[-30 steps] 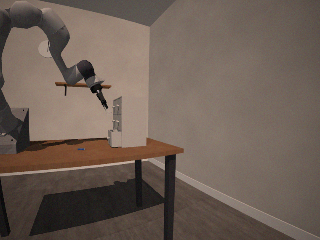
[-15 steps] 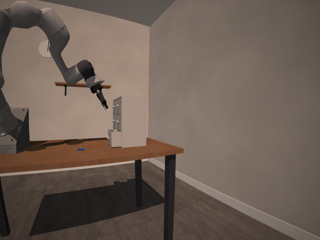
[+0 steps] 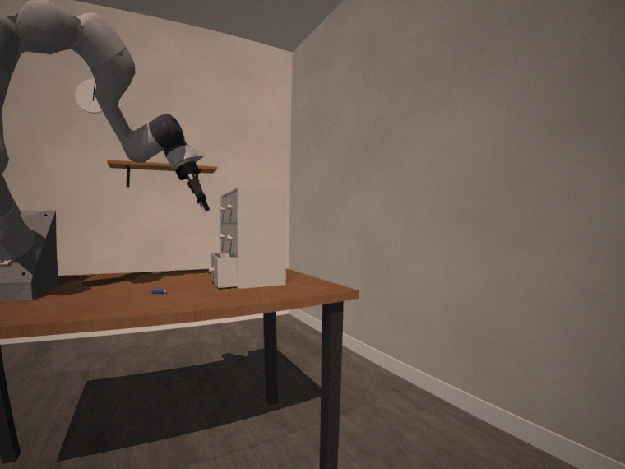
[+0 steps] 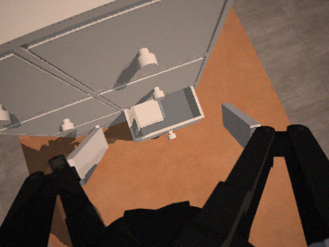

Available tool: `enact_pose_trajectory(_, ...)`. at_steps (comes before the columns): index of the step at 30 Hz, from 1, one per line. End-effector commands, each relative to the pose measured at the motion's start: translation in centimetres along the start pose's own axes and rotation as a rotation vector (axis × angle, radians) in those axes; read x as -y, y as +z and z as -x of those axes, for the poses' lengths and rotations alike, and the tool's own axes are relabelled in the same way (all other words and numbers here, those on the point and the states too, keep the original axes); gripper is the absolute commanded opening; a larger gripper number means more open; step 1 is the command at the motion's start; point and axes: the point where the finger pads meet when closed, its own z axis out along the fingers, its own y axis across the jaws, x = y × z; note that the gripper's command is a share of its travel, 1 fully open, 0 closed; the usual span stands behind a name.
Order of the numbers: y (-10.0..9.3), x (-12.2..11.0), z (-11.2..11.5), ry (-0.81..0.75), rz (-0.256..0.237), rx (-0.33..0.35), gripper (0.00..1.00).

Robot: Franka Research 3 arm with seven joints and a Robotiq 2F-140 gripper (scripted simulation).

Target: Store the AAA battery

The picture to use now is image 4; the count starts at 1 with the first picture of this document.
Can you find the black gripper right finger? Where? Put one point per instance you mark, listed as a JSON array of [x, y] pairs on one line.
[[233, 204]]

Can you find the white chest of drawers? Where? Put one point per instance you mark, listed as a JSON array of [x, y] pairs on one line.
[[23, 21]]

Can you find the grey drawer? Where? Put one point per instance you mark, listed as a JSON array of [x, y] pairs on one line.
[[64, 118], [102, 52], [27, 89], [156, 118], [154, 86], [103, 122]]

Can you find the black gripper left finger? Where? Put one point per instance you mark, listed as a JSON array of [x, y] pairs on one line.
[[29, 219]]

